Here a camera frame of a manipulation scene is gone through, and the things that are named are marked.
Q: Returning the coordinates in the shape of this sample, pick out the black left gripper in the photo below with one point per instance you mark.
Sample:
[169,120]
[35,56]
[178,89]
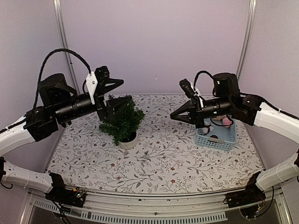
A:
[110,110]

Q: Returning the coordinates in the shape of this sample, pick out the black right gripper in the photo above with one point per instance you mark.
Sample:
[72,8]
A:
[190,118]

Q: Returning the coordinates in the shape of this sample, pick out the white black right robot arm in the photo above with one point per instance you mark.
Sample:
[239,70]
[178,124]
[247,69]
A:
[229,101]

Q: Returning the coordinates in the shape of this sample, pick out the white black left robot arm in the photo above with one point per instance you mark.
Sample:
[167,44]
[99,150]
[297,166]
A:
[36,125]

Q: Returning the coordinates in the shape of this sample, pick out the small green christmas tree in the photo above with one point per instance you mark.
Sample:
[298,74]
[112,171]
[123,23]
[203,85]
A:
[125,121]

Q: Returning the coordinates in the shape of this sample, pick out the white cotton boll ornament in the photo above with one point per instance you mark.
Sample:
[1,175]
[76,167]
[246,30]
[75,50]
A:
[206,130]

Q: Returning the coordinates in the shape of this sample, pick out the light blue perforated basket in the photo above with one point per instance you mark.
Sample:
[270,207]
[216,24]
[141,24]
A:
[226,136]

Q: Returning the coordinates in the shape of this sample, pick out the pink pompom ornament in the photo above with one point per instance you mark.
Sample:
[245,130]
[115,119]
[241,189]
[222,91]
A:
[226,122]

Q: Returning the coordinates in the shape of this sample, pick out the white ribbed plant pot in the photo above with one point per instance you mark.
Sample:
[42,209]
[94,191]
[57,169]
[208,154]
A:
[129,143]

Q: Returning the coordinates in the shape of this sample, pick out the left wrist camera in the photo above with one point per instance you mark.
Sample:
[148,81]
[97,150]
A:
[96,82]

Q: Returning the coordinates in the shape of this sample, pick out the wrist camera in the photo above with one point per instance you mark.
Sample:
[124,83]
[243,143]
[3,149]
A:
[96,82]
[185,85]

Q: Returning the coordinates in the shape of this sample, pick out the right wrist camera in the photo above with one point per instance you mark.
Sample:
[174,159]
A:
[185,85]

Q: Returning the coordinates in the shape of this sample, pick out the aluminium front rail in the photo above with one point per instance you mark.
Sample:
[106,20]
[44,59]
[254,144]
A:
[127,208]

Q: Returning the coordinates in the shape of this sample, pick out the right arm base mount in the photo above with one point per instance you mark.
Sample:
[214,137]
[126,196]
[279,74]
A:
[251,194]

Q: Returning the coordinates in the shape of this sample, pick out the aluminium corner post left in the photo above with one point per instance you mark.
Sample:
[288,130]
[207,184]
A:
[64,43]

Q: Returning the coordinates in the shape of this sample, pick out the aluminium corner post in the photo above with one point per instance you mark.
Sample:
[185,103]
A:
[246,38]
[64,43]

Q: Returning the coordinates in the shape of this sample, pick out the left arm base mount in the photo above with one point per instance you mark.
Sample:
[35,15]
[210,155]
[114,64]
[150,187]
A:
[60,194]

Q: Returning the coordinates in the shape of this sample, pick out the aluminium corner post right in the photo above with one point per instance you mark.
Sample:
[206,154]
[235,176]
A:
[246,38]

